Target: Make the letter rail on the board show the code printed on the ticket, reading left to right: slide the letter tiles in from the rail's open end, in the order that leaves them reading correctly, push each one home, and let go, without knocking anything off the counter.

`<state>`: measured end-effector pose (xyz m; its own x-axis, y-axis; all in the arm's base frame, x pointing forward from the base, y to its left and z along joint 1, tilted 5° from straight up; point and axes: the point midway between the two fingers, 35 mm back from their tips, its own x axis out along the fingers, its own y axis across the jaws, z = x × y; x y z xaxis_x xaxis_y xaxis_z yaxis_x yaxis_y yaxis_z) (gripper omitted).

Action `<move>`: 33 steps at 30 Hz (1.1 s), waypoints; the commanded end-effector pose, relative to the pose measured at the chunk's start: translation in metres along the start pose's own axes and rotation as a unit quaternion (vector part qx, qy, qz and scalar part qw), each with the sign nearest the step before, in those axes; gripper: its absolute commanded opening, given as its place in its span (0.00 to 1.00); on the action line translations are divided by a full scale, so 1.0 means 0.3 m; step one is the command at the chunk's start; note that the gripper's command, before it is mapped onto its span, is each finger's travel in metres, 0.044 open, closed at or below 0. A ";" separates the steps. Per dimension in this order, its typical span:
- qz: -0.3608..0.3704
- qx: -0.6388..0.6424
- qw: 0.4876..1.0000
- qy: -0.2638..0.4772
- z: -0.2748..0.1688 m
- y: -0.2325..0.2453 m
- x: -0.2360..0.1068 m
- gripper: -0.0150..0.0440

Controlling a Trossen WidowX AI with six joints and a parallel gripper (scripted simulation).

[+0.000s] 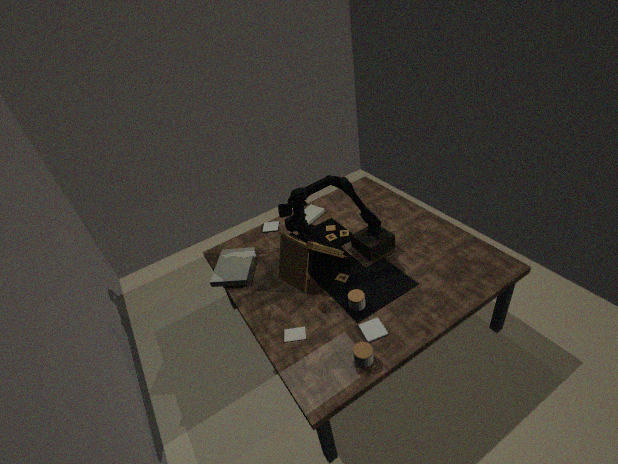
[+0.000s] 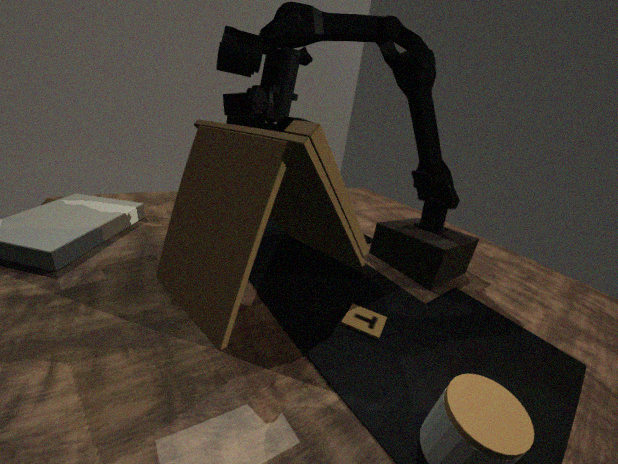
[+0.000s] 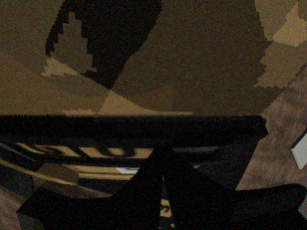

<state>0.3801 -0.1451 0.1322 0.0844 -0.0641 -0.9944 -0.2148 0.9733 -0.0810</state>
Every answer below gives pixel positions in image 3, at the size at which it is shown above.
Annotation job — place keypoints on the white paper label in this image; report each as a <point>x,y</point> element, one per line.
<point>128,170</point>

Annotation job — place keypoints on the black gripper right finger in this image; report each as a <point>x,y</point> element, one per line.
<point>199,203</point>

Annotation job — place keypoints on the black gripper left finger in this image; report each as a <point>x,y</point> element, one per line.
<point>135,207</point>

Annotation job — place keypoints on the tan a-frame board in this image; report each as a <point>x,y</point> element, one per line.
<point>192,75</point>

